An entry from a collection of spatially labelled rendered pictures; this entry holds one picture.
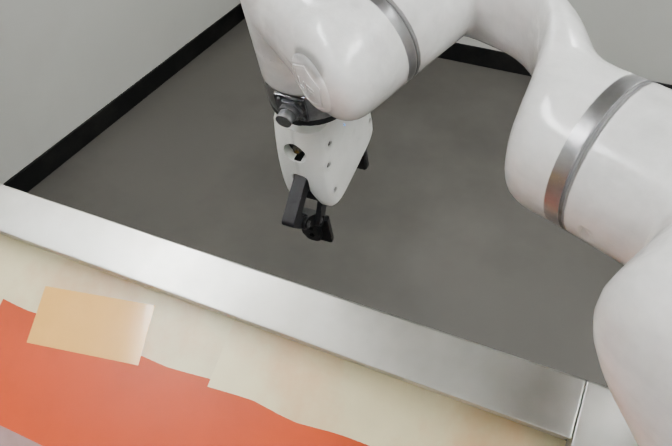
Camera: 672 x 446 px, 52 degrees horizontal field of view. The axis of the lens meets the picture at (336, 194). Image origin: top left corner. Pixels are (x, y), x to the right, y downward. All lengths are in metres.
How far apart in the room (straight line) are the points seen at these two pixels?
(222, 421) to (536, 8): 0.36
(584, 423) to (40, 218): 0.44
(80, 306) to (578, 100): 0.43
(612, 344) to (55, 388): 0.45
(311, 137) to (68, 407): 0.29
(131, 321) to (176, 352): 0.05
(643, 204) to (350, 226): 2.56
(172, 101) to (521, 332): 2.17
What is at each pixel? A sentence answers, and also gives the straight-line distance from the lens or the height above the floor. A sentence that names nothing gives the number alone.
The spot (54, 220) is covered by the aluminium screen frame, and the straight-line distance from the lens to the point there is 0.60.
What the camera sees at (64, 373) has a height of 1.46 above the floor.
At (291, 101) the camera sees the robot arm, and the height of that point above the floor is 1.65.
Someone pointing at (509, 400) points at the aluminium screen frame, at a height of 1.54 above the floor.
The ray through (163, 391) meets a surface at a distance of 0.56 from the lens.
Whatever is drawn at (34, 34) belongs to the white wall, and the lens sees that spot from 3.18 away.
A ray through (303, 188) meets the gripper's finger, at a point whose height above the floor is 1.56.
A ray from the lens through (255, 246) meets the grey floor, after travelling 2.79.
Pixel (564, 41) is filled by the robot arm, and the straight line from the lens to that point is 0.37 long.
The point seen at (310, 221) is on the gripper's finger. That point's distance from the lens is 0.60.
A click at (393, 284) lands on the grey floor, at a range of 2.63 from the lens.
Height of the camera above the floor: 1.92
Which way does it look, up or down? 40 degrees down
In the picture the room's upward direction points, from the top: straight up
